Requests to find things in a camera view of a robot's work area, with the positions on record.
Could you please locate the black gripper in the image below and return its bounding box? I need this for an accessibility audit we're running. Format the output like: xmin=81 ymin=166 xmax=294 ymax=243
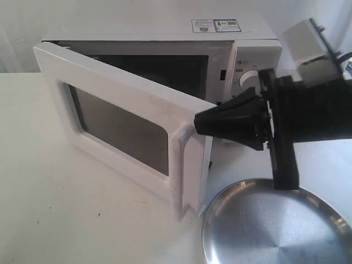
xmin=194 ymin=69 xmax=351 ymax=190

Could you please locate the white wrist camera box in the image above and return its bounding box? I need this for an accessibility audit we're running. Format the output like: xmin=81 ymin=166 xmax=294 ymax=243
xmin=283 ymin=18 xmax=341 ymax=85

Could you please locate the white Midea microwave oven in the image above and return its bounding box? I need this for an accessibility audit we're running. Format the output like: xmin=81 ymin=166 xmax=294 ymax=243
xmin=38 ymin=14 xmax=282 ymax=137

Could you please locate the white microwave door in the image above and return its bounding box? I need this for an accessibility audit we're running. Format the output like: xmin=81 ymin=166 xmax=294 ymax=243
xmin=34 ymin=42 xmax=213 ymax=221

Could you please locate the grey metal control knob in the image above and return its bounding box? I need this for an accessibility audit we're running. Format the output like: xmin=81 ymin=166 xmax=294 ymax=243
xmin=239 ymin=70 xmax=260 ymax=89

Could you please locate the stainless steel plate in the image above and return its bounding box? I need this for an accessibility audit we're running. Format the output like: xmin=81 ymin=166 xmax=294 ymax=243
xmin=202 ymin=178 xmax=351 ymax=263

